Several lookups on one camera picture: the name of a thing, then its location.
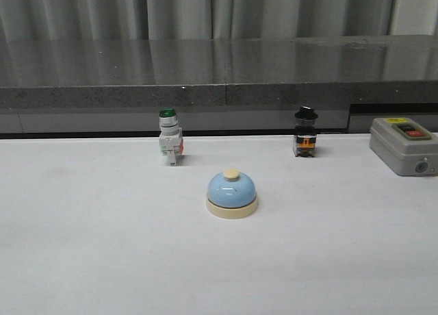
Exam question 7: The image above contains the blue call bell cream base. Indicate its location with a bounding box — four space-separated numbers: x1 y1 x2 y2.
206 168 259 219

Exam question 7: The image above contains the grey push button switch box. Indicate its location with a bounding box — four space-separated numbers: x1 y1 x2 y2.
370 117 437 176

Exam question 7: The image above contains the green pushbutton switch white body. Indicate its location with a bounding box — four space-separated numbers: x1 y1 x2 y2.
159 108 183 166

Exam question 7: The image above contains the grey stone counter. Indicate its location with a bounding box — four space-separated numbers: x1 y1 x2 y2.
1 36 437 138

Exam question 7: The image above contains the grey pleated curtain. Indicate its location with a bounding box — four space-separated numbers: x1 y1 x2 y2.
1 0 437 41

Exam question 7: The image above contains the black selector switch orange body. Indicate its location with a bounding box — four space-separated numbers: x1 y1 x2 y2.
293 106 318 158

